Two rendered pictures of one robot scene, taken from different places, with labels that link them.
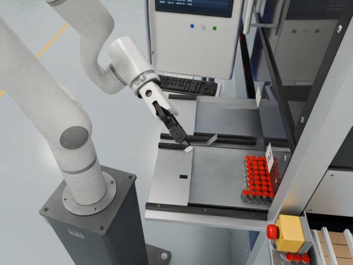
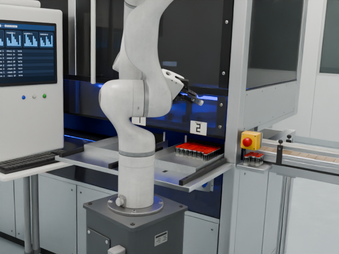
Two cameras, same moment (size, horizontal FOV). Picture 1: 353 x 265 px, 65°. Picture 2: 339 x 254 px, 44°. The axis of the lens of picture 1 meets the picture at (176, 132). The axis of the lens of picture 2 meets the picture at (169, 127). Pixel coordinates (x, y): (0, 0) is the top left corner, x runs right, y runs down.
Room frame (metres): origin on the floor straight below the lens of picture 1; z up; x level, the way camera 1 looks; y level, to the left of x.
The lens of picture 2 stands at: (-0.09, 1.49, 1.41)
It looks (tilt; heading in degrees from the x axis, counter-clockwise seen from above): 11 degrees down; 295
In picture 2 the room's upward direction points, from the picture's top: 2 degrees clockwise
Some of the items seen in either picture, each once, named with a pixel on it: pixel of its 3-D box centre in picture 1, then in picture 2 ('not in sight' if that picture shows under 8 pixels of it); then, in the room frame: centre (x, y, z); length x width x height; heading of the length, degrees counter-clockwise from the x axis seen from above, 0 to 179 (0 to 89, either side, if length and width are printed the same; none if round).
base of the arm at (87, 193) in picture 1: (84, 176); (136, 179); (0.58, 0.31, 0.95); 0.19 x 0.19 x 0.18
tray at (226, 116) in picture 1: (232, 117); (127, 145); (0.96, -0.25, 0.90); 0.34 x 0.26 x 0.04; 84
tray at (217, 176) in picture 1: (236, 177); (187, 157); (0.62, -0.22, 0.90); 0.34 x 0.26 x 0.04; 84
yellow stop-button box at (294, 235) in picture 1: (290, 233); (251, 140); (0.36, -0.31, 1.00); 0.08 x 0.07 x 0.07; 84
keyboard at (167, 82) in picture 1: (181, 84); (35, 160); (1.34, -0.03, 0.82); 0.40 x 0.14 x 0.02; 76
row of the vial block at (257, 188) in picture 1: (255, 178); (194, 152); (0.61, -0.28, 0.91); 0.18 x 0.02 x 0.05; 174
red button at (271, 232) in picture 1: (273, 232); (247, 141); (0.36, -0.27, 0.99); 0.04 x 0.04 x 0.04; 84
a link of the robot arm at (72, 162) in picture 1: (63, 125); (127, 116); (0.61, 0.33, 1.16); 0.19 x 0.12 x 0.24; 34
